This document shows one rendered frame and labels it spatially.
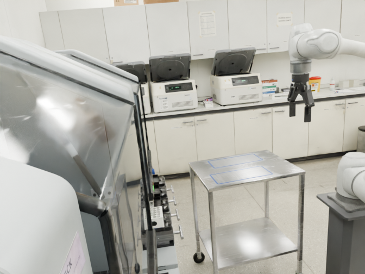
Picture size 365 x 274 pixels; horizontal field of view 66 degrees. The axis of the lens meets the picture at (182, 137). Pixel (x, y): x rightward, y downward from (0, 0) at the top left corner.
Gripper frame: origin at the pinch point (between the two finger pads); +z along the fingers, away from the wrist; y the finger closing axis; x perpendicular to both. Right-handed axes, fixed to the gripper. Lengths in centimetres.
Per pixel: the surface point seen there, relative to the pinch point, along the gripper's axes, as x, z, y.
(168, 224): 68, 38, -14
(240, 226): 14, 92, 54
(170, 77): 37, -10, 270
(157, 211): 72, 33, -9
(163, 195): 68, 38, 15
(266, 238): 1, 92, 36
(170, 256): 69, 46, -24
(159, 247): 73, 46, -17
